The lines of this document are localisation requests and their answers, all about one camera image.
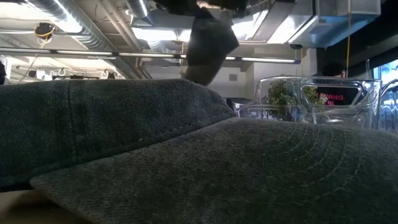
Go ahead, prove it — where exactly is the round silver ventilation duct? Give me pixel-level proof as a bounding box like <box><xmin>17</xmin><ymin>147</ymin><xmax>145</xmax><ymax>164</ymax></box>
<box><xmin>24</xmin><ymin>0</ymin><xmax>150</xmax><ymax>80</ymax></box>

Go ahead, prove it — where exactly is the person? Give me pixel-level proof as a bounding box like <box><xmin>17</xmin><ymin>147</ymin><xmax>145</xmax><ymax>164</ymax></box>
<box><xmin>315</xmin><ymin>62</ymin><xmax>363</xmax><ymax>106</ymax></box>

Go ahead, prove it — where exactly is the black reel with yellow cable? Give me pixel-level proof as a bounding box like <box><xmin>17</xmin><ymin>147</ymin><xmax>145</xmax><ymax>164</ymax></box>
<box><xmin>33</xmin><ymin>22</ymin><xmax>57</xmax><ymax>41</ymax></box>

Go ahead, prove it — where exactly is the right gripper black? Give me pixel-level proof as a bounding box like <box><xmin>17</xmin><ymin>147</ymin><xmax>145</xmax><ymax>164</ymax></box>
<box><xmin>154</xmin><ymin>0</ymin><xmax>249</xmax><ymax>86</ymax></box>

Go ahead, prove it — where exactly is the rectangular silver air duct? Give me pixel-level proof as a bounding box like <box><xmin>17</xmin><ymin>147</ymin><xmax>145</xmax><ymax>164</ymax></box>
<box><xmin>267</xmin><ymin>0</ymin><xmax>382</xmax><ymax>49</ymax></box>

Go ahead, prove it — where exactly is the green potted plant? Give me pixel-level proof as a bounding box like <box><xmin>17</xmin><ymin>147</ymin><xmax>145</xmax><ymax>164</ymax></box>
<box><xmin>266</xmin><ymin>80</ymin><xmax>327</xmax><ymax>107</ymax></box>

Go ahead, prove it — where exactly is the grey-green denim baseball cap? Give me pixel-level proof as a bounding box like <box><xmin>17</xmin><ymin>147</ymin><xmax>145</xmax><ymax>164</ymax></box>
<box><xmin>0</xmin><ymin>78</ymin><xmax>398</xmax><ymax>224</ymax></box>

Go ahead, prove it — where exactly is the clear plastic bin with handle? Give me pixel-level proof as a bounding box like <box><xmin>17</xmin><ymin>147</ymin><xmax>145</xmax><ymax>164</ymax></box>
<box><xmin>236</xmin><ymin>76</ymin><xmax>382</xmax><ymax>130</ymax></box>

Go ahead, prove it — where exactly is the hanging yellow cable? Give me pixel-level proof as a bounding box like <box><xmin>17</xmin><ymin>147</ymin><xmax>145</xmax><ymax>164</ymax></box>
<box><xmin>345</xmin><ymin>12</ymin><xmax>353</xmax><ymax>78</ymax></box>

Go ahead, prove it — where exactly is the long linear ceiling light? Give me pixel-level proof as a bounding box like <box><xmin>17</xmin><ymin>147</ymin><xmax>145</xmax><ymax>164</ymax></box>
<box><xmin>0</xmin><ymin>46</ymin><xmax>302</xmax><ymax>65</ymax></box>

